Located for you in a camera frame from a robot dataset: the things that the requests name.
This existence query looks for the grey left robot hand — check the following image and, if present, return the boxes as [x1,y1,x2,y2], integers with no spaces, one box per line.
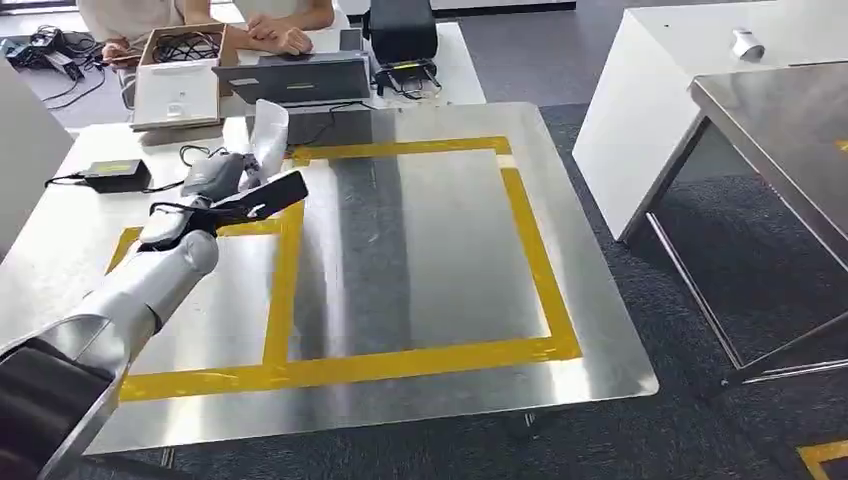
[181,151,264,204]

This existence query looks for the white curved plastic part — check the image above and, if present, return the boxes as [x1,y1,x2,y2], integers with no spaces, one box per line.
[237,98,291,192]

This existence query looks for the white flat box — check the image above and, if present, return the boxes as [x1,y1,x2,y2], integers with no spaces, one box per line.
[129,58,222,132]

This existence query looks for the black power adapter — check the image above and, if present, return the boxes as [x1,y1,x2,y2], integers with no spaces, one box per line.
[82,158,153,195]

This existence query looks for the grey laptop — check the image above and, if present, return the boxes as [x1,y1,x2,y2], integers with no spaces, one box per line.
[212,50,374,108]

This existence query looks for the brown cardboard box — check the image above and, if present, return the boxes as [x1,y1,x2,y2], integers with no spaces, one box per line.
[135,22,241,72]

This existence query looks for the person's hand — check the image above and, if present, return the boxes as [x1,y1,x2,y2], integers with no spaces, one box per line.
[245,13,315,58]

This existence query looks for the person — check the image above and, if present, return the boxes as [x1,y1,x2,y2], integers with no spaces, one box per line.
[75,0,215,69]
[230,0,337,58]

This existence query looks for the black device with yellow label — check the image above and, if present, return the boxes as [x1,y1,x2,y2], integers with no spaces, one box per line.
[371,58,444,102]

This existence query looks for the steel bench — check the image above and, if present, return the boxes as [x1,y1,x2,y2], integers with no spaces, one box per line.
[0,100,661,458]

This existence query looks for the white desk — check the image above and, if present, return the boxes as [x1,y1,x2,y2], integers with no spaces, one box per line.
[117,21,489,155]
[572,0,848,244]

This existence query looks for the steel table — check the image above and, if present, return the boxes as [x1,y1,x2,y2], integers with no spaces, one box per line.
[645,60,848,387]

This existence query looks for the black adapter cable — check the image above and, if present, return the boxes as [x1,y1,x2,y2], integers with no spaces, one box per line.
[43,144,230,195]

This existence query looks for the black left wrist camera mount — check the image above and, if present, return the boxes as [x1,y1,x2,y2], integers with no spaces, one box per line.
[148,169,311,234]

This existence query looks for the black laptop cable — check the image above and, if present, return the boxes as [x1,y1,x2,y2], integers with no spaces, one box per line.
[286,99,380,150]

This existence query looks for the black cables bundle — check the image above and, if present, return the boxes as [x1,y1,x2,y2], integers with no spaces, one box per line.
[151,31,223,65]

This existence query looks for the black electronics with cables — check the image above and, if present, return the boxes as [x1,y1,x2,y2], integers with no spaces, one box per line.
[0,24,109,112]

